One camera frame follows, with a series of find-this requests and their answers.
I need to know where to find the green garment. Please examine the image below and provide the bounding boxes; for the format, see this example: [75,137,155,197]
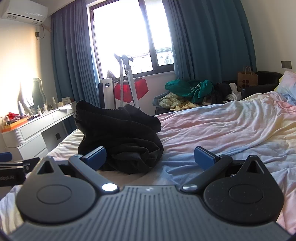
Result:
[165,79,213,104]

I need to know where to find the wavy vanity mirror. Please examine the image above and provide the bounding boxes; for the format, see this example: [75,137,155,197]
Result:
[31,77,48,109]

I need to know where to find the white cloth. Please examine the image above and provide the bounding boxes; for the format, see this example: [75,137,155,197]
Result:
[225,83,242,101]

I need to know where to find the long teal curtain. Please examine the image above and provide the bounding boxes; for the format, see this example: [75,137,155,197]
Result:
[165,0,257,84]
[51,5,102,109]

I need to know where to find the cream knitted garment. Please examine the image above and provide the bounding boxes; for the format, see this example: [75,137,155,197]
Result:
[158,92,192,109]

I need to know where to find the white flat panel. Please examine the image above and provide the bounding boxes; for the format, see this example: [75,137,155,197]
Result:
[99,78,115,108]

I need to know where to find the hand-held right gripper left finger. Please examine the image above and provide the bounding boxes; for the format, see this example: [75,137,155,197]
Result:
[36,146,119,194]

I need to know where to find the grey chair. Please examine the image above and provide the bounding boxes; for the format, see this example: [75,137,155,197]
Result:
[154,91,171,114]

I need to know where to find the pastel tie-dye duvet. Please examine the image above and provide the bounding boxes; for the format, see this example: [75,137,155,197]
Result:
[0,91,296,234]

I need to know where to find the black pants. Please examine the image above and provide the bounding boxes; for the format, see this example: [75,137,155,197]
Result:
[75,100,164,175]

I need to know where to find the white air conditioner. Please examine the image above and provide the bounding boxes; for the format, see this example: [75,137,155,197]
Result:
[0,0,48,25]

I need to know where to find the pastel tie-dye pillow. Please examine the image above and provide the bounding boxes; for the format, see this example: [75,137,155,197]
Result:
[274,71,296,100]

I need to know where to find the dark framed window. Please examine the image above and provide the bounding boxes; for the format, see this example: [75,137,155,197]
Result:
[88,0,175,80]

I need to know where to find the brown paper bag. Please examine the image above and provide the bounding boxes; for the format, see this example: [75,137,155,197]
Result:
[237,66,258,89]

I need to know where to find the black armchair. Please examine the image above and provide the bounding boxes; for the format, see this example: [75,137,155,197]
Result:
[240,71,284,100]

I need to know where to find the standing garment steamer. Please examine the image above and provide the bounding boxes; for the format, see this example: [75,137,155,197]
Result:
[113,54,140,109]

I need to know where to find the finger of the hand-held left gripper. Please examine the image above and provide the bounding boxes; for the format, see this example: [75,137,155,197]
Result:
[0,152,25,168]

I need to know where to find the black garment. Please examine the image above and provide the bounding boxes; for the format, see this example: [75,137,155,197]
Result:
[211,82,232,104]

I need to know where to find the row of cosmetic bottles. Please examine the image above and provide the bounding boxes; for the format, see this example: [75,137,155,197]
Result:
[35,97,57,116]

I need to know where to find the white vanity desk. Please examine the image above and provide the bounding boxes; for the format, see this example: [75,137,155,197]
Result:
[1,101,78,160]

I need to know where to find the pale yellow cloth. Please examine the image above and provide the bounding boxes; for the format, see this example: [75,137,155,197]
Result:
[170,102,197,111]

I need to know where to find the orange tray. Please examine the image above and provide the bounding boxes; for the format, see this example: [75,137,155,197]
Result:
[3,116,28,129]

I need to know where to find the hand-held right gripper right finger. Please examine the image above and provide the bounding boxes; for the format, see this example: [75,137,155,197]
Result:
[181,146,270,193]

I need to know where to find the red garment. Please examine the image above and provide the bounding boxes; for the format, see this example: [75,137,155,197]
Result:
[114,77,149,102]

